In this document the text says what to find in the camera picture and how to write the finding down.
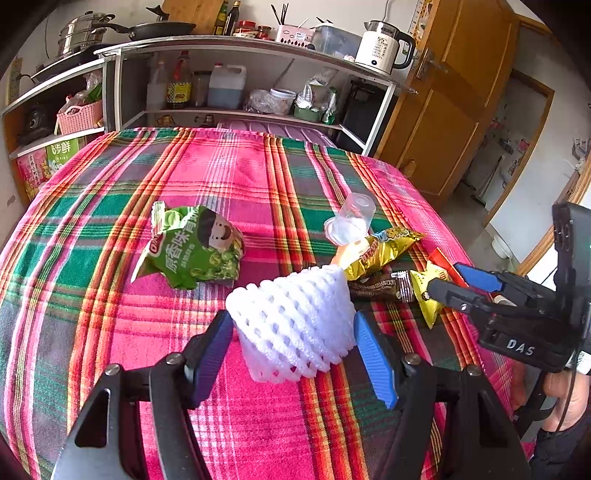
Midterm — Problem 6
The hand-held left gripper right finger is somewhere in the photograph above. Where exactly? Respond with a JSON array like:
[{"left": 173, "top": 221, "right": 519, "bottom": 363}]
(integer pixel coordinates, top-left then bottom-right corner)
[{"left": 353, "top": 310, "right": 529, "bottom": 480}]

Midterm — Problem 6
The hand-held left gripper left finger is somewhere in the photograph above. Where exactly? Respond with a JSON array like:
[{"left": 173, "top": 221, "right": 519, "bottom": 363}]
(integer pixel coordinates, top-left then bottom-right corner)
[{"left": 51, "top": 310, "right": 235, "bottom": 480}]

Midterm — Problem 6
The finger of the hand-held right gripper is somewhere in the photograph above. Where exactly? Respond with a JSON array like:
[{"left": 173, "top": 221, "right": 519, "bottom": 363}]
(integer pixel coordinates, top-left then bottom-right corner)
[
  {"left": 453, "top": 262, "right": 557, "bottom": 303},
  {"left": 427, "top": 278, "right": 506, "bottom": 325}
]

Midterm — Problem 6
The yellow snack wrapper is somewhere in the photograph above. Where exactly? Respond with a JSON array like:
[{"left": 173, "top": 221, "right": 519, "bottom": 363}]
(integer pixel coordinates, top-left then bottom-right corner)
[{"left": 409, "top": 260, "right": 451, "bottom": 329}]

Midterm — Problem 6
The white foam fruit net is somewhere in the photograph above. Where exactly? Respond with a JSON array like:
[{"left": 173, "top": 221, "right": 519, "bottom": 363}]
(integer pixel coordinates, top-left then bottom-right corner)
[{"left": 225, "top": 264, "right": 357, "bottom": 384}]

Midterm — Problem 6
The person's right hand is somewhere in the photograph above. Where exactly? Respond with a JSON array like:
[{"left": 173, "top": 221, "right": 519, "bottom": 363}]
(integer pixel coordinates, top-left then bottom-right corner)
[{"left": 542, "top": 367, "right": 591, "bottom": 430}]

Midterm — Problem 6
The red snack wrapper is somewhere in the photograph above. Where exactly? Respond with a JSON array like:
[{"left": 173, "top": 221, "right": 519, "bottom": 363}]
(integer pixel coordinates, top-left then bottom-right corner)
[{"left": 427, "top": 248, "right": 467, "bottom": 284}]

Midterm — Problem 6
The white floor bowl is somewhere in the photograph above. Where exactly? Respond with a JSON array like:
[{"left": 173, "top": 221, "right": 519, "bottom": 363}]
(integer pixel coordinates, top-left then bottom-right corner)
[{"left": 490, "top": 233, "right": 515, "bottom": 261}]

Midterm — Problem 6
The brown snack wrapper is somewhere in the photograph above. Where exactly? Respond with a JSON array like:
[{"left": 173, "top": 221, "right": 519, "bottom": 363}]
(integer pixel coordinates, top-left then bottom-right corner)
[{"left": 347, "top": 270, "right": 416, "bottom": 303}]

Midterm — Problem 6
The gold snack wrapper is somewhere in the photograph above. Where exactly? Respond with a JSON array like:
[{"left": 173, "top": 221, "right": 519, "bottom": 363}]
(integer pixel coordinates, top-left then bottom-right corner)
[{"left": 342, "top": 226, "right": 426, "bottom": 281}]

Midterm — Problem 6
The green snack packet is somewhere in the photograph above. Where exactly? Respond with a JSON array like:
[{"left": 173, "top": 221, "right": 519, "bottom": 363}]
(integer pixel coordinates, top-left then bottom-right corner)
[{"left": 130, "top": 200, "right": 245, "bottom": 291}]

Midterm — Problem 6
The clear plastic cup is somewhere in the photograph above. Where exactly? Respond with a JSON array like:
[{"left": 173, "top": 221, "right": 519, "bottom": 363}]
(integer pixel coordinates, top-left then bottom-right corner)
[{"left": 323, "top": 193, "right": 374, "bottom": 246}]

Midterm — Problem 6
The pink green plaid tablecloth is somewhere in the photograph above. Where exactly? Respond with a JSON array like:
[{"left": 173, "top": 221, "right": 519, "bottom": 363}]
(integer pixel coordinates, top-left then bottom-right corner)
[{"left": 0, "top": 127, "right": 525, "bottom": 480}]

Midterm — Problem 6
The black appliance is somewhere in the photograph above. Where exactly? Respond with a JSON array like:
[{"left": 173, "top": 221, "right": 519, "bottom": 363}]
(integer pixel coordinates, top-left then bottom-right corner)
[{"left": 342, "top": 79, "right": 393, "bottom": 153}]

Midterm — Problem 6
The wooden door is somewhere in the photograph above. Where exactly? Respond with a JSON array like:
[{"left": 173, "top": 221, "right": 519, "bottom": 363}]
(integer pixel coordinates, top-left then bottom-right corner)
[{"left": 372, "top": 0, "right": 520, "bottom": 204}]

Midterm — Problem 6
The white green food bag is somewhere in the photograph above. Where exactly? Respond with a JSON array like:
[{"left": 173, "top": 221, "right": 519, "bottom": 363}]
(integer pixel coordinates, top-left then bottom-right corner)
[{"left": 298, "top": 69, "right": 338, "bottom": 112}]

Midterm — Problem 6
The white electric kettle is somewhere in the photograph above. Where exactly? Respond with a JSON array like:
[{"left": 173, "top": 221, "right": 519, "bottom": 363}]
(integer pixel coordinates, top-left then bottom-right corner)
[{"left": 355, "top": 19, "right": 416, "bottom": 77}]

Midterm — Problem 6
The green red cardboard box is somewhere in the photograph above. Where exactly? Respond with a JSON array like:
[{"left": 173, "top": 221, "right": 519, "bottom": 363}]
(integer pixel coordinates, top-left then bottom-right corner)
[{"left": 16, "top": 134, "right": 88, "bottom": 204}]

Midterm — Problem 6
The white plastic tub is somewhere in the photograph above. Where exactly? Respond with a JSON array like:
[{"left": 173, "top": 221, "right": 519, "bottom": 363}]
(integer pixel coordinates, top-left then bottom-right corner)
[{"left": 269, "top": 88, "right": 296, "bottom": 114}]

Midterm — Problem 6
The crumpled plastic bag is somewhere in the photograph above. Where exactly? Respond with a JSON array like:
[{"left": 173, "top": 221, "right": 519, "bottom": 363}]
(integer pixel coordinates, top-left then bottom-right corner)
[{"left": 244, "top": 89, "right": 278, "bottom": 114}]

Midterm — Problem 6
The dark glass jar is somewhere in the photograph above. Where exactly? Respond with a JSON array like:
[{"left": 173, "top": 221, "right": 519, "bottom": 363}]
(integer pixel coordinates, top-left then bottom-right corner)
[{"left": 191, "top": 70, "right": 211, "bottom": 108}]

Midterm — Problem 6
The white jerrycan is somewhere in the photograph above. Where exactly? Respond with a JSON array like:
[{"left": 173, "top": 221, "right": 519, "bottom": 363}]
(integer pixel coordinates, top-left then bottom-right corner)
[{"left": 208, "top": 65, "right": 247, "bottom": 110}]

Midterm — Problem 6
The clear plastic storage container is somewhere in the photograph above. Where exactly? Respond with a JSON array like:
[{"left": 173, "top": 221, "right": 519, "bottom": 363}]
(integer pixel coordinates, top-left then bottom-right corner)
[{"left": 314, "top": 25, "right": 363, "bottom": 58}]

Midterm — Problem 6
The yellow label oil bottle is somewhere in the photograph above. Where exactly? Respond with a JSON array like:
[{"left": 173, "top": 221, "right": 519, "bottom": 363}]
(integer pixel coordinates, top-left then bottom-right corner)
[{"left": 166, "top": 51, "right": 192, "bottom": 110}]

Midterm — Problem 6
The pink woven basket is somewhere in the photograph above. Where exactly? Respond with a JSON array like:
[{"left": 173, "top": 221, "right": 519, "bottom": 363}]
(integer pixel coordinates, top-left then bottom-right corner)
[{"left": 56, "top": 99, "right": 103, "bottom": 136}]

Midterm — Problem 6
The clear plastic bottle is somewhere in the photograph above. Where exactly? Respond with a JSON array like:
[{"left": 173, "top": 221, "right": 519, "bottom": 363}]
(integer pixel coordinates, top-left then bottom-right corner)
[{"left": 147, "top": 60, "right": 168, "bottom": 112}]

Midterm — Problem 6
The plastic bag of vegetables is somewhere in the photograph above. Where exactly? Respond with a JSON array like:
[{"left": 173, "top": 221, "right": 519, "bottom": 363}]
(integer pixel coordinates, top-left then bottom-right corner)
[{"left": 65, "top": 76, "right": 105, "bottom": 114}]

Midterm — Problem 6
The black cooker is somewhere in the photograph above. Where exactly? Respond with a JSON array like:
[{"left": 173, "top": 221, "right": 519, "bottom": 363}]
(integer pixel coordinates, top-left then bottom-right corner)
[{"left": 18, "top": 104, "right": 54, "bottom": 146}]

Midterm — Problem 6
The pink utensil holder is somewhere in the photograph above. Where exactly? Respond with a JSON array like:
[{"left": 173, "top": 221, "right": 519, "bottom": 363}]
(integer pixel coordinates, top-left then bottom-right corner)
[{"left": 276, "top": 25, "right": 315, "bottom": 44}]

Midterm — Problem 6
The metal shelf rack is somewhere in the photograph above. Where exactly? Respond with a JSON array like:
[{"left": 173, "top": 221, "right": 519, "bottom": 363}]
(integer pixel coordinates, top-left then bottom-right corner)
[{"left": 0, "top": 34, "right": 419, "bottom": 160}]

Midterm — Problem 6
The black stove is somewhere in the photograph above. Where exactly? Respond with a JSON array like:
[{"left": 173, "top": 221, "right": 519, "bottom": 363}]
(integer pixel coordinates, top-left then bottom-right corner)
[{"left": 30, "top": 44, "right": 105, "bottom": 81}]

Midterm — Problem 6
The black frying pan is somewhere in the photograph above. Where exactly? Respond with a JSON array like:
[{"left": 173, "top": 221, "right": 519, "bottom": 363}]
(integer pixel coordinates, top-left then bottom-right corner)
[{"left": 90, "top": 22, "right": 197, "bottom": 42}]

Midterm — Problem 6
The dark sauce bottle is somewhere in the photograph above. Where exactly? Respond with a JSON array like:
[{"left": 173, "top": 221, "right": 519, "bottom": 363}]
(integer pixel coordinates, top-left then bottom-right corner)
[{"left": 225, "top": 0, "right": 242, "bottom": 35}]

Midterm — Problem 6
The steel steamer pot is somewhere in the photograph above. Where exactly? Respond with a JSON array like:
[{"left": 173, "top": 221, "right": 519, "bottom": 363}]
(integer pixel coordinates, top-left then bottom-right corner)
[{"left": 58, "top": 13, "right": 116, "bottom": 58}]

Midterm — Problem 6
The wooden cutting board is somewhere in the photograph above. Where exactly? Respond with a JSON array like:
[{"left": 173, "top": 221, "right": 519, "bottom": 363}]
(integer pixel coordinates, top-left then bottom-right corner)
[{"left": 161, "top": 0, "right": 225, "bottom": 24}]

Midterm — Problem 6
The wooden door frame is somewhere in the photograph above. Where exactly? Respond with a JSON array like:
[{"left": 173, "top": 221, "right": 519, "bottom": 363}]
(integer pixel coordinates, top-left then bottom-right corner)
[{"left": 462, "top": 69, "right": 556, "bottom": 227}]

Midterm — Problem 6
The metal door handle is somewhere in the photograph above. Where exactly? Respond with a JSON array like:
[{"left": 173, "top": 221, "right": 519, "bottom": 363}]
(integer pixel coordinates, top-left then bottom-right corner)
[{"left": 416, "top": 48, "right": 448, "bottom": 83}]

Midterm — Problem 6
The wall power strip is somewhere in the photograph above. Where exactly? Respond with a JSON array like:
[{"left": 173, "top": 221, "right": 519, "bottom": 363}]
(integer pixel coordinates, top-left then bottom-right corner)
[{"left": 4, "top": 58, "right": 23, "bottom": 107}]

